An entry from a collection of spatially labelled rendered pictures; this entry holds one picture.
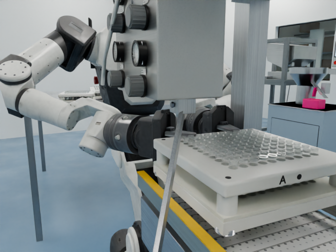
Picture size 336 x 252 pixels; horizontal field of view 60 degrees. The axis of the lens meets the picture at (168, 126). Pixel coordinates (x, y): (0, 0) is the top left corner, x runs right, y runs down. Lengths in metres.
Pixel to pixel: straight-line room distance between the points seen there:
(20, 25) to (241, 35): 4.77
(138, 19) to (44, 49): 0.55
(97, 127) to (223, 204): 0.40
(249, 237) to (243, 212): 0.09
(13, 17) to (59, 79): 1.13
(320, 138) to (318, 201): 2.46
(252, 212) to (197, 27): 0.26
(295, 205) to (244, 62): 0.40
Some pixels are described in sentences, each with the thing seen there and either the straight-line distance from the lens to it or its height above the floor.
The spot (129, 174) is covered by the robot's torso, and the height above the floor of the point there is 0.79.
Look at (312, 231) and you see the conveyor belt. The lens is 0.54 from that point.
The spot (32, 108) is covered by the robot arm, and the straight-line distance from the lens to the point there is 0.77.
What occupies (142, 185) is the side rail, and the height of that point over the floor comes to 0.91.
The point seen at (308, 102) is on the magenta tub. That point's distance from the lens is 2.99.
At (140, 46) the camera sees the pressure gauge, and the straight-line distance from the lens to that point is 0.42.
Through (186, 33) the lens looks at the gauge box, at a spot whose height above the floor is 1.18.
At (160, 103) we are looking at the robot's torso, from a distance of 1.05.
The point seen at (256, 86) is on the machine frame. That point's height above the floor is 1.09.
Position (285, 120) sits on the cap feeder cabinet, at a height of 0.62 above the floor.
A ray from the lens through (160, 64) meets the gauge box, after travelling 0.39.
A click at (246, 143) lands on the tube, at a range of 0.51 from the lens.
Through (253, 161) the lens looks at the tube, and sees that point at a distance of 0.43.
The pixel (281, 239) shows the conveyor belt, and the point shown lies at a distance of 0.50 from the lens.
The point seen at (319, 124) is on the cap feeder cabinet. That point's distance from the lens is 2.92.
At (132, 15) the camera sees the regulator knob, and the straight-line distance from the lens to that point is 0.41.
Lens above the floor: 1.14
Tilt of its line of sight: 12 degrees down
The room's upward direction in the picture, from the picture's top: straight up
